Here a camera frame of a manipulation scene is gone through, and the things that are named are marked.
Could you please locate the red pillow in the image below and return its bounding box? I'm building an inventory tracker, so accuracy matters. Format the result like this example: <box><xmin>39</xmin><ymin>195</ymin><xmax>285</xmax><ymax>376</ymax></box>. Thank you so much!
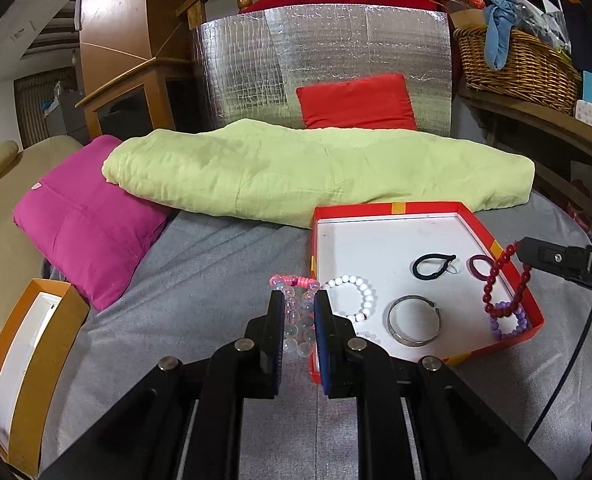
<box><xmin>296</xmin><ymin>73</ymin><xmax>419</xmax><ymax>132</ymax></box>

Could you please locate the blue cloth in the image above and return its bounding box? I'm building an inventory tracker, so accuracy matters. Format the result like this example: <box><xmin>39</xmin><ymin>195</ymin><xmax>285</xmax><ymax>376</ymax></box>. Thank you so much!
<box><xmin>483</xmin><ymin>0</ymin><xmax>524</xmax><ymax>71</ymax></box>

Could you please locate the wooden cabinet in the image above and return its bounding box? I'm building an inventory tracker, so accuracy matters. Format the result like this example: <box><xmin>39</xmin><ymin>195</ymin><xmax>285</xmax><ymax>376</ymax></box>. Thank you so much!
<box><xmin>76</xmin><ymin>57</ymin><xmax>197</xmax><ymax>146</ymax></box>

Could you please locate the silver foil insulation panel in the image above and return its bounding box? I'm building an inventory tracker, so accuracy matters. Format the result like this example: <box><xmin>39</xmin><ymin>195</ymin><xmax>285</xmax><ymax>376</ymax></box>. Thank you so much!
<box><xmin>192</xmin><ymin>6</ymin><xmax>452</xmax><ymax>139</ymax></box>

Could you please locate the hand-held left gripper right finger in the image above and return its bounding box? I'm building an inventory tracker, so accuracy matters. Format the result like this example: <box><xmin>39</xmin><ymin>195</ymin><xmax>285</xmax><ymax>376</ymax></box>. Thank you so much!
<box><xmin>313</xmin><ymin>289</ymin><xmax>559</xmax><ymax>480</ymax></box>

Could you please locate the purple bead bracelet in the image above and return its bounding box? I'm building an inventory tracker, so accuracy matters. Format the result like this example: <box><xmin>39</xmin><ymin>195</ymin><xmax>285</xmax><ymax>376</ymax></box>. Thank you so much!
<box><xmin>488</xmin><ymin>302</ymin><xmax>532</xmax><ymax>342</ymax></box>

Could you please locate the black hair tie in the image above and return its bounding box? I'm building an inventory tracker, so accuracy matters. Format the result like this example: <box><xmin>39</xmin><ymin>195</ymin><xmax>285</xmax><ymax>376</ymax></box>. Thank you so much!
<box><xmin>412</xmin><ymin>253</ymin><xmax>458</xmax><ymax>282</ymax></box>

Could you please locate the light green quilt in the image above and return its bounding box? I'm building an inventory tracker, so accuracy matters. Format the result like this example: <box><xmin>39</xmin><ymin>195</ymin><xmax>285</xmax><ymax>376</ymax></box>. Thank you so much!
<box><xmin>102</xmin><ymin>119</ymin><xmax>535</xmax><ymax>231</ymax></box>

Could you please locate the wooden column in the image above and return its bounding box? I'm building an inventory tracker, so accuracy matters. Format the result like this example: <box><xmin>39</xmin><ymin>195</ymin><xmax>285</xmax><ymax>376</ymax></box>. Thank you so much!
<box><xmin>78</xmin><ymin>0</ymin><xmax>197</xmax><ymax>69</ymax></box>

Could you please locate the black cable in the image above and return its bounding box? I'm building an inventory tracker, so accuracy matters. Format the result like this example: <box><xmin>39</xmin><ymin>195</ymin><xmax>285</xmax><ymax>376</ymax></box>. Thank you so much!
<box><xmin>528</xmin><ymin>287</ymin><xmax>592</xmax><ymax>444</ymax></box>

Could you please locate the silver bangle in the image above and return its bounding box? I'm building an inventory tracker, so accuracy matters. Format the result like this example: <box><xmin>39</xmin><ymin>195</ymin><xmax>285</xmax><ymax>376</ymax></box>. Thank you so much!
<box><xmin>387</xmin><ymin>295</ymin><xmax>444</xmax><ymax>347</ymax></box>

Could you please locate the grey bedsheet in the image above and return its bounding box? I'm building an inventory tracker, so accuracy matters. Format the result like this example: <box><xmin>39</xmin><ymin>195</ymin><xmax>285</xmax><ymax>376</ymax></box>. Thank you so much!
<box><xmin>41</xmin><ymin>190</ymin><xmax>592</xmax><ymax>480</ymax></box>

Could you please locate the orange cardboard box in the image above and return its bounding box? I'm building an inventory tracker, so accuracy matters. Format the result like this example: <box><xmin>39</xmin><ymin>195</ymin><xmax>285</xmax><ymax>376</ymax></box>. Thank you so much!
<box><xmin>0</xmin><ymin>278</ymin><xmax>91</xmax><ymax>476</ymax></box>

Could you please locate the grey refrigerator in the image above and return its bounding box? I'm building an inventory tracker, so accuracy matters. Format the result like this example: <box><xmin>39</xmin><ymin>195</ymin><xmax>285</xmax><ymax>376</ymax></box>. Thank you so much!
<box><xmin>41</xmin><ymin>85</ymin><xmax>90</xmax><ymax>144</ymax></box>

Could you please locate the wicker basket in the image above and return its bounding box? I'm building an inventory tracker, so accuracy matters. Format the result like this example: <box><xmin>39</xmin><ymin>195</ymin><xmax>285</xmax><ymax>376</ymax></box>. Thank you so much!
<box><xmin>453</xmin><ymin>27</ymin><xmax>583</xmax><ymax>116</ymax></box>

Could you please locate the red cardboard box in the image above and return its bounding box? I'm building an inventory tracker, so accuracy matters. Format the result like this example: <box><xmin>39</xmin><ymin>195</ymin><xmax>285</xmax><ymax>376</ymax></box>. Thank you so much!
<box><xmin>308</xmin><ymin>201</ymin><xmax>545</xmax><ymax>386</ymax></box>

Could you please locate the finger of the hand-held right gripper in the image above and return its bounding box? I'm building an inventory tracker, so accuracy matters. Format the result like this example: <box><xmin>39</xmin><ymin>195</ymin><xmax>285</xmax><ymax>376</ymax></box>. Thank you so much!
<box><xmin>518</xmin><ymin>237</ymin><xmax>592</xmax><ymax>281</ymax></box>

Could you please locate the beige leather sofa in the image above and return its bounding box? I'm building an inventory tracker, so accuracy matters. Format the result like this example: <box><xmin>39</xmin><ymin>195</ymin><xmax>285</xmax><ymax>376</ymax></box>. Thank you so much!
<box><xmin>0</xmin><ymin>135</ymin><xmax>85</xmax><ymax>332</ymax></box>

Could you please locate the white bead bracelet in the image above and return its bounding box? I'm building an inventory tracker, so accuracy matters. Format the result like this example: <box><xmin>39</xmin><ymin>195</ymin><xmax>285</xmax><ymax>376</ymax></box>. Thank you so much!
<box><xmin>322</xmin><ymin>275</ymin><xmax>377</xmax><ymax>324</ymax></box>

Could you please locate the red bead bracelet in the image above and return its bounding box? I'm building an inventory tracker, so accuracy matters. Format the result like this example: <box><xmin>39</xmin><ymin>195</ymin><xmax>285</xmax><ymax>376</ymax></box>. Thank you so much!
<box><xmin>482</xmin><ymin>242</ymin><xmax>533</xmax><ymax>317</ymax></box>

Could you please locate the wooden bench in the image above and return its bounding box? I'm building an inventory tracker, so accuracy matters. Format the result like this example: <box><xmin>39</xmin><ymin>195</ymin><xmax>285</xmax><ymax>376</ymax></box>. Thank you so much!
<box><xmin>458</xmin><ymin>85</ymin><xmax>592</xmax><ymax>242</ymax></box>

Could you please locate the maroon hair tie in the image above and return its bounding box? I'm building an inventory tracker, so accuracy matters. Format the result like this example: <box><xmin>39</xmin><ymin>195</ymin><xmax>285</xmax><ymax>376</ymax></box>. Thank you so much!
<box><xmin>468</xmin><ymin>255</ymin><xmax>498</xmax><ymax>282</ymax></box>

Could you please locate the magenta pillow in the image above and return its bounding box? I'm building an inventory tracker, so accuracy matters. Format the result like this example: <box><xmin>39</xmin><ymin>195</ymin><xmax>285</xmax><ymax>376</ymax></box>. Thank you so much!
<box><xmin>13</xmin><ymin>135</ymin><xmax>172</xmax><ymax>311</ymax></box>

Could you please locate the clear pink bead bracelet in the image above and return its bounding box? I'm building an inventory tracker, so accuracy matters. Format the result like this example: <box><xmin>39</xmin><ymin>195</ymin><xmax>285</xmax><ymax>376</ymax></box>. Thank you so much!
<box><xmin>270</xmin><ymin>274</ymin><xmax>323</xmax><ymax>357</ymax></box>

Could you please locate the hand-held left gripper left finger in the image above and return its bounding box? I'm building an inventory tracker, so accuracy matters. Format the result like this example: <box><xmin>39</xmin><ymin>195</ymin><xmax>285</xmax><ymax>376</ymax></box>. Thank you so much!
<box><xmin>41</xmin><ymin>290</ymin><xmax>287</xmax><ymax>480</ymax></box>

